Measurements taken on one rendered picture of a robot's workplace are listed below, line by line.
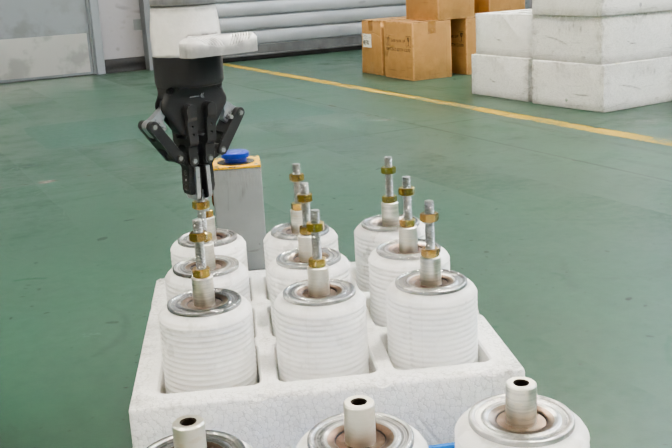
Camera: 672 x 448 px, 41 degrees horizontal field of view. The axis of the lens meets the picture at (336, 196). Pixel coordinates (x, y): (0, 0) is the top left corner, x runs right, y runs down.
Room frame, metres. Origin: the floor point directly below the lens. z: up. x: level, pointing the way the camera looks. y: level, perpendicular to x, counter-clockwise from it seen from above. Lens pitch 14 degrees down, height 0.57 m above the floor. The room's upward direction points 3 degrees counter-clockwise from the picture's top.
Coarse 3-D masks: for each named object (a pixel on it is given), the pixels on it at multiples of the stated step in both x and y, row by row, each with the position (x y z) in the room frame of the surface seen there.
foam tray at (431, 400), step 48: (384, 336) 0.94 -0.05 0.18; (480, 336) 0.92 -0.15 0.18; (144, 384) 0.84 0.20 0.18; (288, 384) 0.83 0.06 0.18; (336, 384) 0.82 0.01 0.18; (384, 384) 0.82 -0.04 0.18; (432, 384) 0.82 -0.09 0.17; (480, 384) 0.83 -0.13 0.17; (144, 432) 0.79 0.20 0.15; (240, 432) 0.80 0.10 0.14; (288, 432) 0.81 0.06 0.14; (432, 432) 0.82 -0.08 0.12
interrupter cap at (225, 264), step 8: (216, 256) 1.02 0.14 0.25; (224, 256) 1.02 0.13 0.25; (176, 264) 1.00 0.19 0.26; (184, 264) 1.00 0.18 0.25; (192, 264) 1.00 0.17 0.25; (216, 264) 1.00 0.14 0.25; (224, 264) 0.99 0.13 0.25; (232, 264) 0.99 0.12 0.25; (176, 272) 0.97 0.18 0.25; (184, 272) 0.97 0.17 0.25; (192, 272) 0.97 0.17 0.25; (216, 272) 0.97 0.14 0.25; (224, 272) 0.96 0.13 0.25
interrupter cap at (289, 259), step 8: (296, 248) 1.04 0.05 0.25; (328, 248) 1.03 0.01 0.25; (280, 256) 1.01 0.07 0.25; (288, 256) 1.01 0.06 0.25; (296, 256) 1.02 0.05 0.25; (328, 256) 1.00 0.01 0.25; (336, 256) 1.00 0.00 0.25; (280, 264) 0.98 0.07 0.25; (288, 264) 0.98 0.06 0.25; (296, 264) 0.98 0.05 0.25; (304, 264) 0.98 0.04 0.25; (328, 264) 0.97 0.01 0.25
